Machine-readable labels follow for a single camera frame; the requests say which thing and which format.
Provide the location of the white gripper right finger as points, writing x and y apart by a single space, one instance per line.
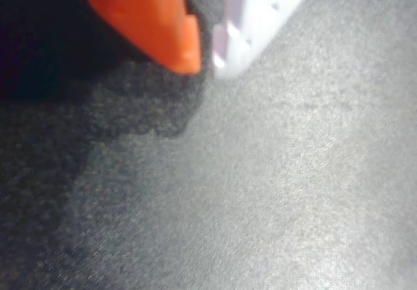
251 19

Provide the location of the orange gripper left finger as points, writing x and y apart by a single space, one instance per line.
153 19

